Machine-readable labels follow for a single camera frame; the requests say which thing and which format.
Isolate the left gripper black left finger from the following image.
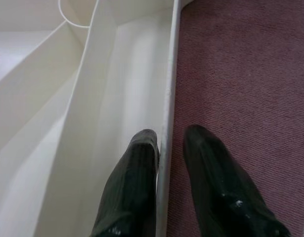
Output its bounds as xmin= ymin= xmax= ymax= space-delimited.
xmin=91 ymin=128 xmax=161 ymax=237

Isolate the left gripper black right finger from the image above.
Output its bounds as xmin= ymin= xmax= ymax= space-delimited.
xmin=182 ymin=124 xmax=292 ymax=237

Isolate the white plastic children table top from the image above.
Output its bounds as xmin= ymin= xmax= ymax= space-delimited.
xmin=0 ymin=0 xmax=181 ymax=237

